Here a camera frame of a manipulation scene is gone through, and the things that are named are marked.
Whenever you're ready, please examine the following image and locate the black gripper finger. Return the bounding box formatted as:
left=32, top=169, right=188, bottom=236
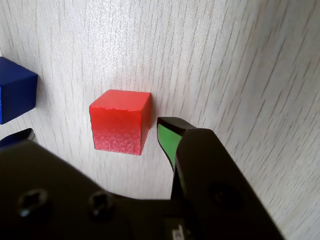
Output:
left=0, top=128, right=174, bottom=240

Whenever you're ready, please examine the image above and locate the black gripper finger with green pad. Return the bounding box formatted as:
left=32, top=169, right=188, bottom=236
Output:
left=156, top=116, right=286, bottom=240

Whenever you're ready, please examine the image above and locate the red wooden cube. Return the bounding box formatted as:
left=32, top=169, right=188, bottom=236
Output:
left=89, top=89, right=152, bottom=156

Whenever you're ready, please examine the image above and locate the blue wooden cube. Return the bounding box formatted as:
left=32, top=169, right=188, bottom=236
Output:
left=0, top=56, right=39, bottom=125

